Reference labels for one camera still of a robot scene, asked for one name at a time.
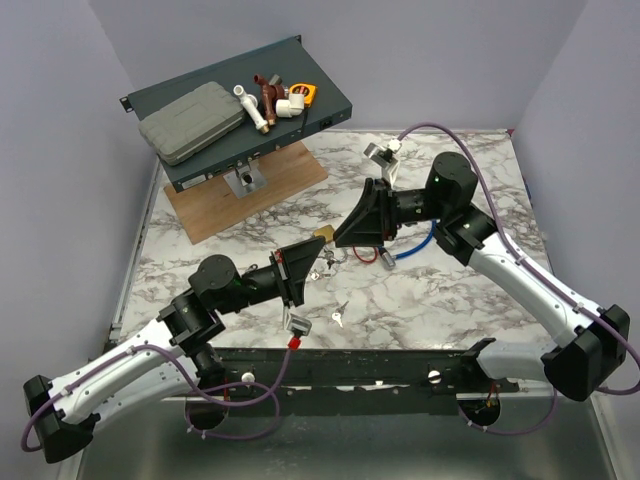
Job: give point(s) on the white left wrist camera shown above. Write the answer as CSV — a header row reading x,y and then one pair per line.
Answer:
x,y
295,324

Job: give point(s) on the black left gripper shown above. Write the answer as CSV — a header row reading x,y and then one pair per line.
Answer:
x,y
299,261

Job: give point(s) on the white pvc pipe fitting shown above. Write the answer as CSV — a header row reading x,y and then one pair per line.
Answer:
x,y
250,104

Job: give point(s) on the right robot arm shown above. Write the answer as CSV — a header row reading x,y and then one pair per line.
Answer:
x,y
587,339

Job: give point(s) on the brown pipe valve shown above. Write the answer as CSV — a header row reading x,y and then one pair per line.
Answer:
x,y
271,91

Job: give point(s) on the white pvc elbow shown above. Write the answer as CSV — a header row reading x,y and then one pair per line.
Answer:
x,y
290,107

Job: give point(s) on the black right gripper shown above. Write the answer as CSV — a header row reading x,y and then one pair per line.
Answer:
x,y
374,221

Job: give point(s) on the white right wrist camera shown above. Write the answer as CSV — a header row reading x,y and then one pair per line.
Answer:
x,y
385,158

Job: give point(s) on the silver keys on table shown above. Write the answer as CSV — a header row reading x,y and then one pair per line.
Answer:
x,y
338,314

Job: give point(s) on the dark teal rack shelf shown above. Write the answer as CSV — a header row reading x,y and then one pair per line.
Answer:
x,y
244,144

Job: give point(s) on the blue cable lock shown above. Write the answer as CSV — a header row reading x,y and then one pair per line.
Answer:
x,y
389,260

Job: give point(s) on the brass padlock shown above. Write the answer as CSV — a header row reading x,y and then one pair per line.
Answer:
x,y
325,232

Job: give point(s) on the metal shelf stand bracket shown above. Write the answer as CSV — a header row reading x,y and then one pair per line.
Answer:
x,y
244,181

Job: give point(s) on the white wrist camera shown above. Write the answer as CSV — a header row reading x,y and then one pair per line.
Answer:
x,y
295,324
385,158

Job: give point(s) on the grey plastic tool case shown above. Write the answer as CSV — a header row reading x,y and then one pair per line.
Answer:
x,y
189,124

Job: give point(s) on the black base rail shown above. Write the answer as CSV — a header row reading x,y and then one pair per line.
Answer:
x,y
317,382

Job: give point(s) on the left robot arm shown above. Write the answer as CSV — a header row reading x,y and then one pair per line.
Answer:
x,y
170,355

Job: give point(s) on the wooden board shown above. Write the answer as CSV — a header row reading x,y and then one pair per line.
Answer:
x,y
218,204

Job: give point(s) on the yellow tape measure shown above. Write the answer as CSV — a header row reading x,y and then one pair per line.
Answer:
x,y
308,91

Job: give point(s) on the red cable seal lock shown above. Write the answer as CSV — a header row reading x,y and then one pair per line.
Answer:
x,y
368,257

